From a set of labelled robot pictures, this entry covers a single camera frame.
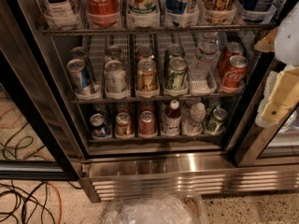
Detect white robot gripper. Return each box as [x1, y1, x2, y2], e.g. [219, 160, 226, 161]
[254, 2, 299, 128]

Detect green front can shelf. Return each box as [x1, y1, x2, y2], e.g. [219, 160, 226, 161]
[165, 57, 188, 91]

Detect green can shelf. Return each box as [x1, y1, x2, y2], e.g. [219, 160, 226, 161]
[206, 108, 227, 134]
[165, 57, 188, 91]
[164, 44, 185, 65]

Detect red cola front can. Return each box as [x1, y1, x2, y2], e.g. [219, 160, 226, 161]
[221, 55, 248, 88]

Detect red cola can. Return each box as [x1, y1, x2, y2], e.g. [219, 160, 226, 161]
[216, 42, 244, 75]
[221, 55, 248, 88]

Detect red cola rear can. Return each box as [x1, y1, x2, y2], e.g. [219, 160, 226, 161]
[216, 42, 244, 75]

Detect clear water bottle middle shelf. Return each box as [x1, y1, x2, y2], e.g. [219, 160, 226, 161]
[191, 32, 220, 80]

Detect clear water bottle shelf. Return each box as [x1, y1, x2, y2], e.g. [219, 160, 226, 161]
[182, 103, 206, 136]
[191, 32, 220, 80]

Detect right glass fridge door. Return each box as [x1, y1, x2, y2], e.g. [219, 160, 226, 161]
[234, 59, 299, 167]

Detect glass fridge door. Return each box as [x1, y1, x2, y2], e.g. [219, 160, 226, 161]
[0, 52, 78, 181]
[234, 59, 299, 167]

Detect green can bottom shelf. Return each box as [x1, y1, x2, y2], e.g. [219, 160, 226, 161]
[206, 108, 227, 134]

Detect gold bottle top shelf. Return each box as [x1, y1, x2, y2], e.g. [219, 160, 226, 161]
[202, 0, 236, 24]

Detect clear water bottle bottom shelf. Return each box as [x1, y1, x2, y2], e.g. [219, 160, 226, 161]
[182, 103, 206, 136]

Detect green rear can middle shelf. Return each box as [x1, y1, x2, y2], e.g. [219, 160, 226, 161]
[164, 44, 185, 65]

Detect brown juice bottle bottom shelf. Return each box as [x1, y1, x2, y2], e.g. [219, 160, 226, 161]
[163, 100, 181, 136]

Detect gold front can middle shelf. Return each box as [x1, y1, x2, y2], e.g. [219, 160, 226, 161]
[136, 59, 157, 92]

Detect gold can shelf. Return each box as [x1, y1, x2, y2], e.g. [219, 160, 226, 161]
[136, 59, 157, 92]
[116, 112, 133, 136]
[136, 46, 154, 61]

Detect gold rear can middle shelf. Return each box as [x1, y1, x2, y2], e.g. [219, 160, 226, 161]
[136, 46, 154, 61]

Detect red can bottom shelf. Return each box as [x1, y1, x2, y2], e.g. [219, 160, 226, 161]
[138, 111, 156, 135]

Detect stainless steel fridge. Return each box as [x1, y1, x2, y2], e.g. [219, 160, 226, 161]
[0, 0, 299, 203]

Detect green white bottle top shelf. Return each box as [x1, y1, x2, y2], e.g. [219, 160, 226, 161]
[126, 0, 159, 28]

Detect white front can middle shelf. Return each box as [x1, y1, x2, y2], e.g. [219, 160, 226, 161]
[104, 61, 127, 93]

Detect white can shelf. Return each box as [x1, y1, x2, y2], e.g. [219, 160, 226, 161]
[105, 45, 122, 63]
[104, 61, 127, 93]

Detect gold can bottom shelf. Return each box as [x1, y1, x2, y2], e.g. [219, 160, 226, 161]
[116, 112, 133, 136]

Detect white rear can middle shelf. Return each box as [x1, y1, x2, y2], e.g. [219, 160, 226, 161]
[105, 45, 122, 63]

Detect red cola bottle top shelf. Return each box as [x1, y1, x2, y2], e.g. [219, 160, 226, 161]
[87, 0, 119, 27]

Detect blue can bottom shelf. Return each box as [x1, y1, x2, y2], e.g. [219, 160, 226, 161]
[90, 113, 110, 139]

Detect blue can shelf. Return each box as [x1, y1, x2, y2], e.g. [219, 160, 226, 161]
[70, 47, 88, 60]
[66, 59, 95, 95]
[90, 113, 110, 139]

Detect blue rear can middle shelf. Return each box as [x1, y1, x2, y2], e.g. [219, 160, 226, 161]
[70, 47, 88, 60]

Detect blue front can middle shelf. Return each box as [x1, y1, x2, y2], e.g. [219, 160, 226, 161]
[66, 59, 95, 95]

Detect left glass fridge door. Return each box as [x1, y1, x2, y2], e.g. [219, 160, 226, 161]
[0, 52, 78, 181]

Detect clear plastic bin with bag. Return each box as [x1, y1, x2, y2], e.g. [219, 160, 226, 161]
[101, 190, 209, 224]

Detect black and orange floor cables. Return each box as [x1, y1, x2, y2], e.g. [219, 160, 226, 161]
[0, 180, 82, 224]

